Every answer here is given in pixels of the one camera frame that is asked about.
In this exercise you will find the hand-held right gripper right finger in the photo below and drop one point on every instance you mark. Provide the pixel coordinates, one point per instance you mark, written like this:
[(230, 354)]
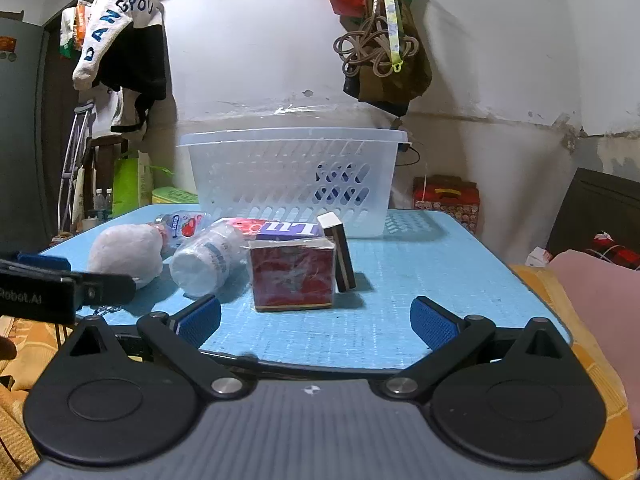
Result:
[(432, 322)]

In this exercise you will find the white and black hanging sweater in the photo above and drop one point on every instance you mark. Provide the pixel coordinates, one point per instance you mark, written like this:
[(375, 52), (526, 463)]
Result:
[(107, 25)]

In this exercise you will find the dark wooden chair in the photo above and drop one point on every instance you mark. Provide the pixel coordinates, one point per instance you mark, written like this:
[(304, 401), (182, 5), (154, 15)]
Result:
[(97, 147)]

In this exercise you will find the pink cloth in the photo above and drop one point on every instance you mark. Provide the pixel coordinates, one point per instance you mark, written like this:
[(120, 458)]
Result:
[(600, 300)]

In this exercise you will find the black and white small box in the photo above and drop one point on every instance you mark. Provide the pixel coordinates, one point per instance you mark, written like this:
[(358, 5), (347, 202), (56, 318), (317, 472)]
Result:
[(342, 255)]

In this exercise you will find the white black-trimmed hanging garment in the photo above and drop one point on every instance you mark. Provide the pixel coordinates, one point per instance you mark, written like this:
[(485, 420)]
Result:
[(131, 115)]

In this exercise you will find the translucent white plastic basket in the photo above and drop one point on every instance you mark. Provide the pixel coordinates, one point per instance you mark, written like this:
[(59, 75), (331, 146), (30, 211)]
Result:
[(250, 175)]

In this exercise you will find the red patterned gift box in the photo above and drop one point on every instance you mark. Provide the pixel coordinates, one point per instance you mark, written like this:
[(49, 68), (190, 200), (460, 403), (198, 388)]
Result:
[(447, 202)]

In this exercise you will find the green lidded box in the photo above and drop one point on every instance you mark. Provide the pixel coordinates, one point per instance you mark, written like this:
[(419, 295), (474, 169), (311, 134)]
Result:
[(172, 196)]

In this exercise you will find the dark cabinet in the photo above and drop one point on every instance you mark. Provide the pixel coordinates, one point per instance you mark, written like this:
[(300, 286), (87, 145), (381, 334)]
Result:
[(595, 210)]

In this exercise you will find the purple box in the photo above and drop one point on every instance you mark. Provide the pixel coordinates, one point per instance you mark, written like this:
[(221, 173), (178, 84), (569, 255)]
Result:
[(285, 230)]

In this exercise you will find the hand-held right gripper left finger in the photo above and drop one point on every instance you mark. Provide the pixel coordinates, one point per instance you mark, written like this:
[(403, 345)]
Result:
[(200, 317)]

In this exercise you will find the red plaid cloth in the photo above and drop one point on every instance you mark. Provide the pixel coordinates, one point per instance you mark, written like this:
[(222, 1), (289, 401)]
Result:
[(617, 252)]

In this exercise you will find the green paper bag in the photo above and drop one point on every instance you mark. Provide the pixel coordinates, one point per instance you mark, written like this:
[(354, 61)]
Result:
[(127, 185)]

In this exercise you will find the clear water bottle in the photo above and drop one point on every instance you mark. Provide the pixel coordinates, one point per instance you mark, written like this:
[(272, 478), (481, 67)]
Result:
[(109, 204), (99, 205)]

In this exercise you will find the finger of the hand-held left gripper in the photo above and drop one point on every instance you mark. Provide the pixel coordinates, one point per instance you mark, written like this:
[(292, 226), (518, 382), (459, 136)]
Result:
[(47, 262), (107, 290)]

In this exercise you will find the metal crutch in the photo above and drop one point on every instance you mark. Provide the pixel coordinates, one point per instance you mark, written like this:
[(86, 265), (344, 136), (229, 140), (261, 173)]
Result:
[(75, 160)]

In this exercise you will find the black charger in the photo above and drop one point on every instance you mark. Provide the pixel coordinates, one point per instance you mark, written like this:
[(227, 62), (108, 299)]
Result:
[(404, 147)]

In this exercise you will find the brown hanging bag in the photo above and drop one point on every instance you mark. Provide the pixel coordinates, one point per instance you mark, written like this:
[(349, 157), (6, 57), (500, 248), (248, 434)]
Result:
[(400, 90)]

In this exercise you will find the grey refrigerator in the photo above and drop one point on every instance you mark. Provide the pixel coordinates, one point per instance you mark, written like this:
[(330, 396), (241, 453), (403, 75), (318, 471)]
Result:
[(20, 135)]

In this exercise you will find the strawberry label drink bottle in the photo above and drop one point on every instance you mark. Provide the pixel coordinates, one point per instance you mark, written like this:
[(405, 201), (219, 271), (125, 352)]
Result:
[(182, 225)]

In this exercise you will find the white bottle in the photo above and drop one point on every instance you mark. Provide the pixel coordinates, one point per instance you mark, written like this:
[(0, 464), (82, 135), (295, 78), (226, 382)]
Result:
[(205, 260)]

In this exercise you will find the hanging plastic bags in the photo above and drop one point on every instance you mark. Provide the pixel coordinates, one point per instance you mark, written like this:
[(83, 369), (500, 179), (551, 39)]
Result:
[(75, 27)]

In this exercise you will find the blue tote bag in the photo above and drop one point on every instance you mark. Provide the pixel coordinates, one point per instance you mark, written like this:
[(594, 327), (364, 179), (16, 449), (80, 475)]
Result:
[(345, 180)]

